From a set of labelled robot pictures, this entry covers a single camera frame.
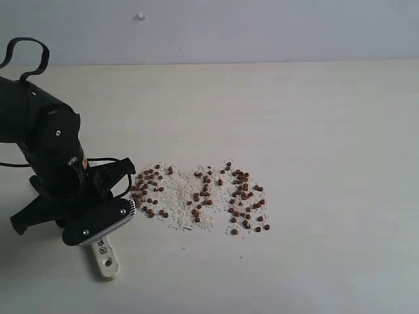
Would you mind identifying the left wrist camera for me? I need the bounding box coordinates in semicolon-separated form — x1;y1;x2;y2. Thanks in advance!
62;198;136;246

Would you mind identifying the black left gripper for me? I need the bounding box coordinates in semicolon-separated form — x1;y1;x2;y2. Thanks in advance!
10;156;136;235

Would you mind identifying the white paint brush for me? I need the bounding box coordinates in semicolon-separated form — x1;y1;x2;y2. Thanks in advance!
84;236;120;281

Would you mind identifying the brown beads and white powder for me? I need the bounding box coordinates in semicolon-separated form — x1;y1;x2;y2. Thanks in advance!
128;160;272;236

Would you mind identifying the white wall plug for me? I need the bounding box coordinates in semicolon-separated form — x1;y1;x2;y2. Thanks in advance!
134;12;147;21

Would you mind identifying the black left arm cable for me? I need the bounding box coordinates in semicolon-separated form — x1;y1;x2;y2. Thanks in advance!
0;37;50;89

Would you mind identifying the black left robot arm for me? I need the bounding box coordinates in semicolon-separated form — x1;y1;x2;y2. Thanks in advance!
1;78;136;237

